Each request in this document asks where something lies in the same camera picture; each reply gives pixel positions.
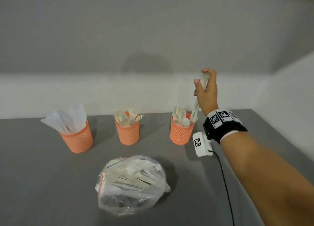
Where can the person's right hand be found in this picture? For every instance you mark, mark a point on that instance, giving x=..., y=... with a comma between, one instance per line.
x=208, y=98

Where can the white plastic spoon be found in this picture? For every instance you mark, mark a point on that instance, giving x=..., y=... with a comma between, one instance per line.
x=204, y=82

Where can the bunch of white spoons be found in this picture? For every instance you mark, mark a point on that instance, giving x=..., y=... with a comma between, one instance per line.
x=185, y=122

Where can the clear plastic bag of cutlery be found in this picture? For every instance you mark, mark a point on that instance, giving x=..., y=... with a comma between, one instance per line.
x=132, y=184

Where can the person's right forearm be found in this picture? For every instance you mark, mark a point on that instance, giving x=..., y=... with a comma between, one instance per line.
x=267, y=181

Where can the black wristband with marker tags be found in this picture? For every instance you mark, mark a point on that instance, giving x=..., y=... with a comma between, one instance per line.
x=225, y=127

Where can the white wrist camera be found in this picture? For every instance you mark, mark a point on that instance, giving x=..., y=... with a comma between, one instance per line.
x=202, y=144

